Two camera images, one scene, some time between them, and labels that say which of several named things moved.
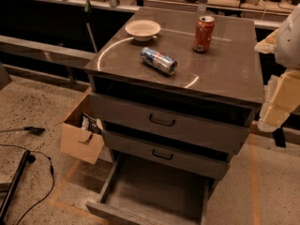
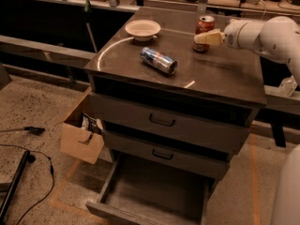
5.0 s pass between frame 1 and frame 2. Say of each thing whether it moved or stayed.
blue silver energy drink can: stayed
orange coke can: stayed
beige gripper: moved
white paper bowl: stayed
